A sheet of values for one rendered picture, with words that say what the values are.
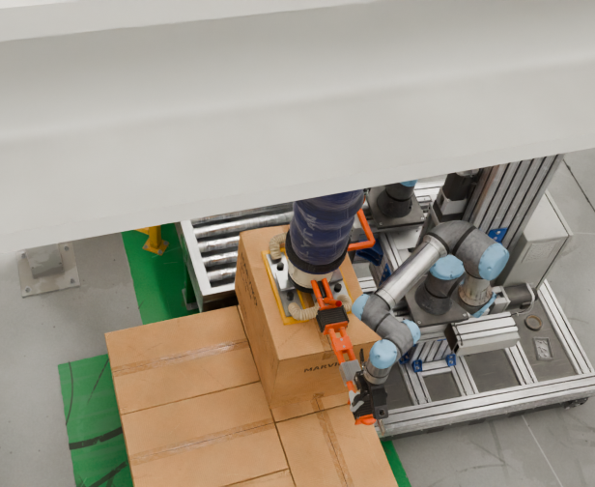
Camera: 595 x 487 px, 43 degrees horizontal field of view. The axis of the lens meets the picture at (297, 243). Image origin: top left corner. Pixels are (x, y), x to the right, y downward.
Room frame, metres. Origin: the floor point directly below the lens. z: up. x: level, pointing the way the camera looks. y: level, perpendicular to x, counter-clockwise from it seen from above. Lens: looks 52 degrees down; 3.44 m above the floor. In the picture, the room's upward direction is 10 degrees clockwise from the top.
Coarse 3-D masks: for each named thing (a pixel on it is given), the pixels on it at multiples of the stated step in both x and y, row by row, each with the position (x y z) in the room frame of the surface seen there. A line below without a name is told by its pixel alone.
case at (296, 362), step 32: (288, 224) 1.96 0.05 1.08; (256, 256) 1.77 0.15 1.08; (256, 288) 1.63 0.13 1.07; (352, 288) 1.70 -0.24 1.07; (256, 320) 1.59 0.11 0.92; (352, 320) 1.56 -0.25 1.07; (256, 352) 1.54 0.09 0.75; (288, 352) 1.38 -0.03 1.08; (320, 352) 1.40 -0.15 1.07; (288, 384) 1.36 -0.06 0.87; (320, 384) 1.41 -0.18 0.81
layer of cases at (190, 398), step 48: (144, 336) 1.64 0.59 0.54; (192, 336) 1.68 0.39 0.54; (240, 336) 1.72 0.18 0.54; (144, 384) 1.42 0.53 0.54; (192, 384) 1.45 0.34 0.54; (240, 384) 1.49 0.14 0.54; (144, 432) 1.21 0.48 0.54; (192, 432) 1.24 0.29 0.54; (240, 432) 1.28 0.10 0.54; (288, 432) 1.31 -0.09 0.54; (336, 432) 1.35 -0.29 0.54; (144, 480) 1.02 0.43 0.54; (192, 480) 1.05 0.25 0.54; (240, 480) 1.08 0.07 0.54; (288, 480) 1.11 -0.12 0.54; (336, 480) 1.15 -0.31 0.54; (384, 480) 1.18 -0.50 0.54
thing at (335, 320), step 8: (320, 312) 1.47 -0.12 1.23; (328, 312) 1.48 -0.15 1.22; (336, 312) 1.48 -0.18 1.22; (344, 312) 1.48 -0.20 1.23; (320, 320) 1.44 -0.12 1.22; (328, 320) 1.45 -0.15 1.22; (336, 320) 1.45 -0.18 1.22; (344, 320) 1.46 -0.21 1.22; (320, 328) 1.43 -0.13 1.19; (328, 328) 1.42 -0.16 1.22; (336, 328) 1.43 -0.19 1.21
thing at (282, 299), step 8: (280, 248) 1.82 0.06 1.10; (264, 256) 1.77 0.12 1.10; (272, 264) 1.73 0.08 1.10; (280, 264) 1.72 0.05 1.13; (272, 272) 1.69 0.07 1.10; (272, 280) 1.66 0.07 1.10; (272, 288) 1.63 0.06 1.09; (280, 296) 1.59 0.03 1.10; (288, 296) 1.58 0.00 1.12; (296, 296) 1.61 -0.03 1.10; (280, 304) 1.56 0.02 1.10; (288, 304) 1.56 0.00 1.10; (280, 312) 1.53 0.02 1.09; (288, 312) 1.53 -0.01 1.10; (288, 320) 1.50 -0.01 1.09; (296, 320) 1.50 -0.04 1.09
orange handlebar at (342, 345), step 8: (360, 216) 1.95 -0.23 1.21; (368, 232) 1.88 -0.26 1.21; (368, 240) 1.85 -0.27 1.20; (352, 248) 1.79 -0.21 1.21; (360, 248) 1.81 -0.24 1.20; (312, 280) 1.61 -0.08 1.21; (328, 288) 1.59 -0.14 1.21; (320, 296) 1.55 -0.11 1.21; (328, 296) 1.55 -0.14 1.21; (320, 304) 1.51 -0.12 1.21; (344, 328) 1.43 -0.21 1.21; (344, 336) 1.39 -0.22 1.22; (336, 344) 1.36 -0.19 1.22; (344, 344) 1.36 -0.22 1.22; (336, 352) 1.33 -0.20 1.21; (344, 352) 1.35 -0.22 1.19; (352, 352) 1.34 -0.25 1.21; (344, 360) 1.30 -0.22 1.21; (352, 384) 1.22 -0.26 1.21; (368, 424) 1.09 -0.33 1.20
